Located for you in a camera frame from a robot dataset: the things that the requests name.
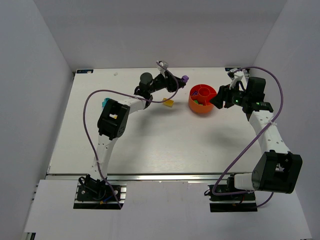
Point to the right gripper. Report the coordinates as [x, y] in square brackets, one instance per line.
[224, 95]

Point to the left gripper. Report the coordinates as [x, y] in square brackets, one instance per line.
[171, 83]

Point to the purple lego brick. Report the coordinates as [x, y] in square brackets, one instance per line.
[184, 79]

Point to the large yellow lego brick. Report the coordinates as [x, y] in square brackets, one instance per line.
[168, 102]

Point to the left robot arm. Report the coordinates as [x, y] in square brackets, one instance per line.
[110, 130]

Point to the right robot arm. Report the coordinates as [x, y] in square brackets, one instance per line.
[278, 169]

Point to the orange round divided container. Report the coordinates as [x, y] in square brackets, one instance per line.
[203, 93]

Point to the right corner label sticker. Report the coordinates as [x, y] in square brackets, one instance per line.
[228, 69]

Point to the corner label sticker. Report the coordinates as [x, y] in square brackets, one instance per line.
[84, 71]
[228, 69]

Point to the small yellow lego brick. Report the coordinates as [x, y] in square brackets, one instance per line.
[113, 116]

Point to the teal lego piece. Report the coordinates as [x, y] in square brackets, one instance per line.
[104, 102]

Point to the left corner label sticker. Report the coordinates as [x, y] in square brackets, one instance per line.
[84, 71]

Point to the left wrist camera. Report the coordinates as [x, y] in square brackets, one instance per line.
[162, 67]

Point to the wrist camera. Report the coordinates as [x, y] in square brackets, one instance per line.
[236, 76]
[162, 67]

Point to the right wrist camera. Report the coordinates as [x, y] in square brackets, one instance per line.
[236, 76]

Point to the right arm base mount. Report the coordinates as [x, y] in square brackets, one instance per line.
[238, 203]

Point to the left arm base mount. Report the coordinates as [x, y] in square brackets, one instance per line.
[92, 194]

